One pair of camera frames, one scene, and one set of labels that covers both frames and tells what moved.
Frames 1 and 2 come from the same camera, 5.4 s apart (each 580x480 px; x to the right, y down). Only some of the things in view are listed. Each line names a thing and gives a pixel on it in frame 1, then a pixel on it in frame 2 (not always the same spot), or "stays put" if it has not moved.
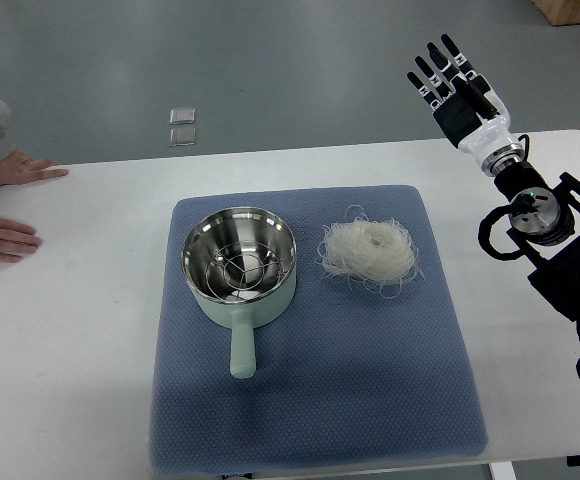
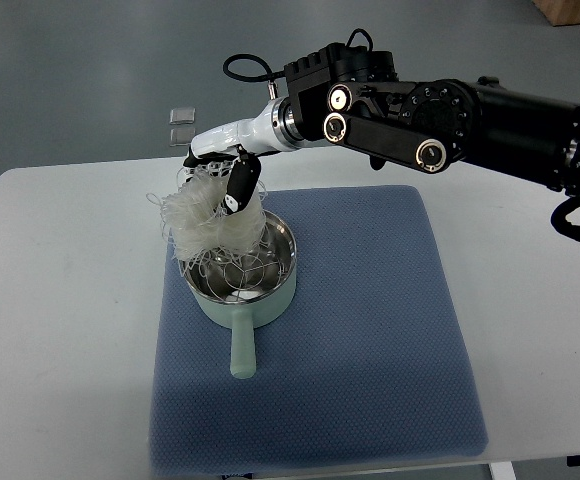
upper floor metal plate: x=179 y=116 stays put
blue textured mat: x=340 y=378 stays put
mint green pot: x=240 y=268 stays put
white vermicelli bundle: x=379 y=255 to x=193 y=214
